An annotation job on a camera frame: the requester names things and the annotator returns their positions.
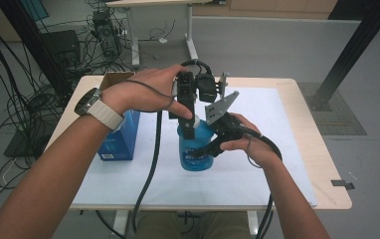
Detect black tape strip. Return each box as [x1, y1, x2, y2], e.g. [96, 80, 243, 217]
[330, 178, 356, 191]

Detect person's left hand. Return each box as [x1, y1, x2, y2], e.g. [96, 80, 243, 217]
[100, 63, 195, 121]

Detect blue cardboard box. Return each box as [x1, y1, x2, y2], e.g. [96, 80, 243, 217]
[96, 71, 142, 161]

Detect person's legs in khaki trousers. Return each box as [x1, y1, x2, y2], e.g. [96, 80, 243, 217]
[134, 210, 252, 239]

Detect thick black gripper cable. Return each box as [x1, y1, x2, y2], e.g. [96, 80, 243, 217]
[241, 127, 285, 239]
[130, 59, 214, 235]

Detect black metal frame post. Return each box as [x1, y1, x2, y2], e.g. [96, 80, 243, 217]
[0, 0, 74, 108]
[305, 0, 380, 113]

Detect thin dark right wrist cord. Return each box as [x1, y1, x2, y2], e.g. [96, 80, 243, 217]
[245, 135, 263, 169]

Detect thick black right gripper cable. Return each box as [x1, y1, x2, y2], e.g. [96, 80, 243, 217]
[241, 127, 285, 239]

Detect black computer tower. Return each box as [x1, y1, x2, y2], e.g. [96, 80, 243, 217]
[92, 9, 122, 58]

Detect tangle of black floor cables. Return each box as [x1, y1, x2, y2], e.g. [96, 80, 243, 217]
[0, 0, 179, 215]

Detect white table mat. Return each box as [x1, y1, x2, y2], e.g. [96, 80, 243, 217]
[72, 86, 318, 208]

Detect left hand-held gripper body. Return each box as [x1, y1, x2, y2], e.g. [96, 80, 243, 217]
[172, 70, 230, 116]

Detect white height-adjustable desk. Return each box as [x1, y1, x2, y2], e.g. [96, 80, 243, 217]
[104, 0, 227, 70]

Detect black floor base plate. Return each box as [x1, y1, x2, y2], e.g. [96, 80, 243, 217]
[3, 128, 58, 159]

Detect thin grey left wrist cord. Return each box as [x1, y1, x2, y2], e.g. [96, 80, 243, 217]
[123, 78, 176, 114]

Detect black equipment box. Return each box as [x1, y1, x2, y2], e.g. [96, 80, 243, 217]
[41, 29, 82, 68]

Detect wristwatch with white band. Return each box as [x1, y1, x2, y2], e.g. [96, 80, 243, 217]
[74, 87, 126, 132]

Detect white table leg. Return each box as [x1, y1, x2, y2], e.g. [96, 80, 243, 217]
[111, 209, 131, 239]
[246, 210, 261, 239]

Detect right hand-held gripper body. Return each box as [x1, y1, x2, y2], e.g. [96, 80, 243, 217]
[204, 90, 246, 143]

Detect thick black left gripper cable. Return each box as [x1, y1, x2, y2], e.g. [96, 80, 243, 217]
[130, 59, 214, 235]

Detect grey floor mat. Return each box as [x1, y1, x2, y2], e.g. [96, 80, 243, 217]
[296, 81, 368, 136]

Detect person's right hand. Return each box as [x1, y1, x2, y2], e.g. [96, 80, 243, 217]
[219, 113, 284, 169]

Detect blue bottle with white cap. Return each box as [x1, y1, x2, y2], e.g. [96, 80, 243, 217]
[176, 114, 217, 172]

